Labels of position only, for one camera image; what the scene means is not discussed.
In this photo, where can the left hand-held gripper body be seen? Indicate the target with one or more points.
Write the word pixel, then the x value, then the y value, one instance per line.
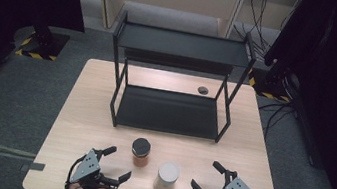
pixel 88 168

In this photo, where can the orange spice jar black lid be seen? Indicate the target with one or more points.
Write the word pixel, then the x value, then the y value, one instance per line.
pixel 141 147

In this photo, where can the beige spice jar white lid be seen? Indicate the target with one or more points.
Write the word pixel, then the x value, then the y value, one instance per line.
pixel 167 175

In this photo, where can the black metal shelf rack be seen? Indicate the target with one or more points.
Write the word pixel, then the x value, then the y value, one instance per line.
pixel 180 44

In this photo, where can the dark tape strip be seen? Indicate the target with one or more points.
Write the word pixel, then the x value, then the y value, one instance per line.
pixel 34 166

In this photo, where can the round dark table grommet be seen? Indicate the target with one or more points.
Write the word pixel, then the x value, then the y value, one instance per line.
pixel 202 90

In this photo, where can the stand base with striped tape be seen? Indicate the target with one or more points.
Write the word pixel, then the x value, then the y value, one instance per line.
pixel 41 43
pixel 272 84

